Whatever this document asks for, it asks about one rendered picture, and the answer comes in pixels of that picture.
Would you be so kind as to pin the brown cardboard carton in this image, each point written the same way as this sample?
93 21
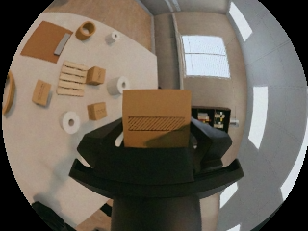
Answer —
156 118
98 111
96 76
42 92

